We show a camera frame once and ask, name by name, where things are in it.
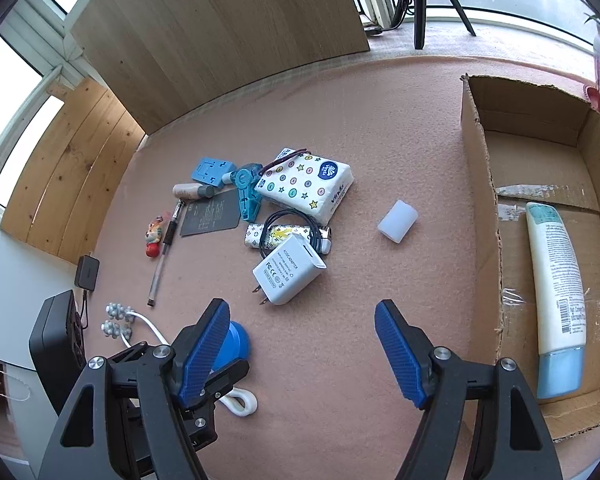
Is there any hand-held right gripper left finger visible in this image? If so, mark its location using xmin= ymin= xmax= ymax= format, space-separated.
xmin=37 ymin=298 xmax=231 ymax=480

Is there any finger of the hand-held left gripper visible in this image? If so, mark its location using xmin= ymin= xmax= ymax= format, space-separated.
xmin=180 ymin=358 xmax=252 ymax=453

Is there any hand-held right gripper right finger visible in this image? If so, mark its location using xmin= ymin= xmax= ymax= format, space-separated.
xmin=374 ymin=299 xmax=563 ymax=480

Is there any blue round cap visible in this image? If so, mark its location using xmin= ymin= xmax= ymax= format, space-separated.
xmin=215 ymin=321 xmax=252 ymax=373

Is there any white cable with knobby ends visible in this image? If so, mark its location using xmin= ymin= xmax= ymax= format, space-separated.
xmin=99 ymin=301 xmax=257 ymax=417

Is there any white power adapter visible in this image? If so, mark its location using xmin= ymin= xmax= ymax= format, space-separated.
xmin=251 ymin=234 xmax=327 ymax=307

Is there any clear gel pen black grip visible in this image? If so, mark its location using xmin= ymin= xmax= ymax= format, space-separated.
xmin=147 ymin=199 xmax=186 ymax=307

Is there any small orange toy figurine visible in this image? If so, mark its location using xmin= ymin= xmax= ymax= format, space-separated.
xmin=144 ymin=214 xmax=170 ymax=258

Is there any white patterned tube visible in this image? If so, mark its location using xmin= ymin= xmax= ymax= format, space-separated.
xmin=244 ymin=222 xmax=333 ymax=251

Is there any white translucent block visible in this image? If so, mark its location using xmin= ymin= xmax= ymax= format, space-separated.
xmin=377 ymin=200 xmax=420 ymax=244

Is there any dark grey printed card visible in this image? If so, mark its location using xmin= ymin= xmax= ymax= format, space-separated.
xmin=180 ymin=191 xmax=241 ymax=237

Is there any teal plastic clip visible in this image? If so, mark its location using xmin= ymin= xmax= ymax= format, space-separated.
xmin=236 ymin=185 xmax=262 ymax=221

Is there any beige bottle grey cap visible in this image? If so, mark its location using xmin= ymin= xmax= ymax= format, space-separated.
xmin=172 ymin=182 xmax=216 ymax=200

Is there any blue phone stand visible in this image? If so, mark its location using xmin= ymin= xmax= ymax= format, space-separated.
xmin=191 ymin=157 xmax=237 ymax=186

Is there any patterned tissue pack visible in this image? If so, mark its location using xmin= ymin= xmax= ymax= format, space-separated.
xmin=254 ymin=147 xmax=356 ymax=226

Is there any dark red hair tie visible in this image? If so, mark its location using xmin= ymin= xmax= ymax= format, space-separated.
xmin=262 ymin=147 xmax=313 ymax=176

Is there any cardboard box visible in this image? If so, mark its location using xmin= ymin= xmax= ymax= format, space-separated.
xmin=460 ymin=74 xmax=600 ymax=443

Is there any small black power adapter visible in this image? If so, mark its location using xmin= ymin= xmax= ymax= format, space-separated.
xmin=76 ymin=255 xmax=101 ymax=292

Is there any black box device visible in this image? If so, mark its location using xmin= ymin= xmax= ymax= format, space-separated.
xmin=28 ymin=290 xmax=88 ymax=418

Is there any white lotion tube blue cap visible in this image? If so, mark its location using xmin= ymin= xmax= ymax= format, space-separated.
xmin=525 ymin=201 xmax=588 ymax=400

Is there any pink felt table mat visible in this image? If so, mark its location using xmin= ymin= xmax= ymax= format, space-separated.
xmin=92 ymin=52 xmax=600 ymax=480

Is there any pine wood panelling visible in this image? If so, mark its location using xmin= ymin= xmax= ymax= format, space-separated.
xmin=0 ymin=77 xmax=147 ymax=261

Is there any large wooden board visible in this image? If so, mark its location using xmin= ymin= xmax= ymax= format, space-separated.
xmin=70 ymin=0 xmax=372 ymax=136

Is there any black tripod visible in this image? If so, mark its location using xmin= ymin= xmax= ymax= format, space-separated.
xmin=402 ymin=0 xmax=477 ymax=51

